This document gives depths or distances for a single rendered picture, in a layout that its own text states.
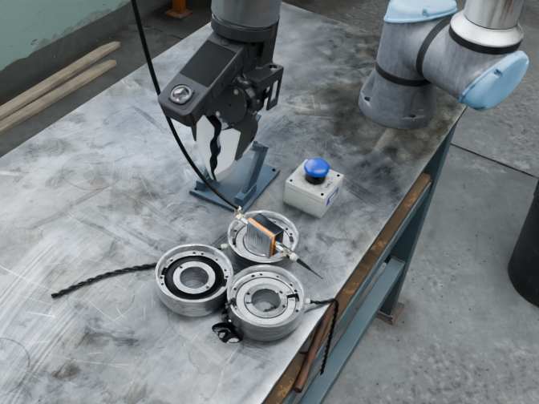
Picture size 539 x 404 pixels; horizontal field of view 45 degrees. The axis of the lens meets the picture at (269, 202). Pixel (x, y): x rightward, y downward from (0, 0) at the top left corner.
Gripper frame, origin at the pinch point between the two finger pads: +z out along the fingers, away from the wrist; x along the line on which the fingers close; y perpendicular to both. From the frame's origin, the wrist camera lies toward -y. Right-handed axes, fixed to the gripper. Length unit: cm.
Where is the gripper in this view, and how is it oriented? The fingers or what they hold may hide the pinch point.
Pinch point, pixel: (213, 174)
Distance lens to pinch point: 82.4
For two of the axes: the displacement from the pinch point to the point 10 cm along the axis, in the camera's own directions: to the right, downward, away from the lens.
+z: -1.6, 7.9, 5.9
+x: -8.5, -4.1, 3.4
